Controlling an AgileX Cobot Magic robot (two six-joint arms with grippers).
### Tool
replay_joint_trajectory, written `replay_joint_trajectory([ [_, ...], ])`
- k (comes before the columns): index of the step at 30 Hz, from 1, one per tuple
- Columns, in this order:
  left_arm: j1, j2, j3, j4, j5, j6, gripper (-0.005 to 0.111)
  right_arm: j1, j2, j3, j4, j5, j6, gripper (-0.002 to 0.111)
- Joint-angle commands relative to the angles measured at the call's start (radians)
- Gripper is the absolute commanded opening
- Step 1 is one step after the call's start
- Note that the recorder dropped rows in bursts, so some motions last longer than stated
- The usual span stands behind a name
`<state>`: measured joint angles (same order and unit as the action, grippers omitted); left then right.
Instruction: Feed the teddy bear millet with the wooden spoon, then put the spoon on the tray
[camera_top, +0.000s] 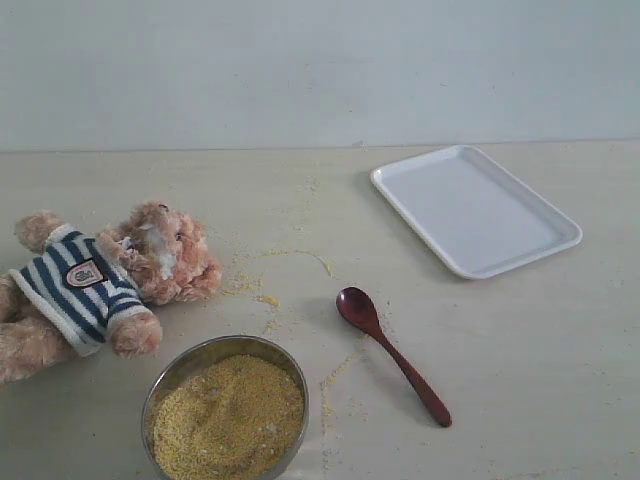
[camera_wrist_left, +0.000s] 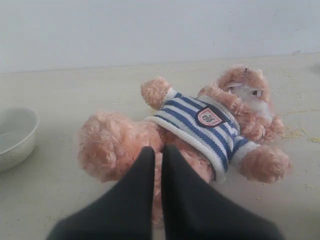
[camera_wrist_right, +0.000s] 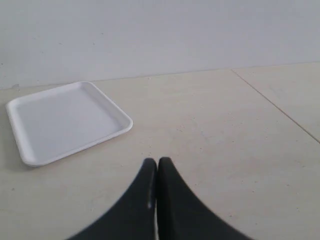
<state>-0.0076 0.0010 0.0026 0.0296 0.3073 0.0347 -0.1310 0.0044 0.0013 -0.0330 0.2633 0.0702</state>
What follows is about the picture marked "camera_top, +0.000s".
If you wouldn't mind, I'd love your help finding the dark red wooden spoon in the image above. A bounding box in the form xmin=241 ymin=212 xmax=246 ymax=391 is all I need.
xmin=336 ymin=286 xmax=453 ymax=428

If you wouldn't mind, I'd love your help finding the beige teddy bear striped sweater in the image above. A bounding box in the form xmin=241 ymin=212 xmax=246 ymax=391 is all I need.
xmin=1 ymin=202 xmax=222 ymax=384

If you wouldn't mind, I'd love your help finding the white rectangular plastic tray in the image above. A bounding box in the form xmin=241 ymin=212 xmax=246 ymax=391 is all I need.
xmin=370 ymin=145 xmax=583 ymax=280

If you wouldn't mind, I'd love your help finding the round steel bowl of millet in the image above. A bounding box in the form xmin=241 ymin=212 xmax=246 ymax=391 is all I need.
xmin=141 ymin=335 xmax=310 ymax=479

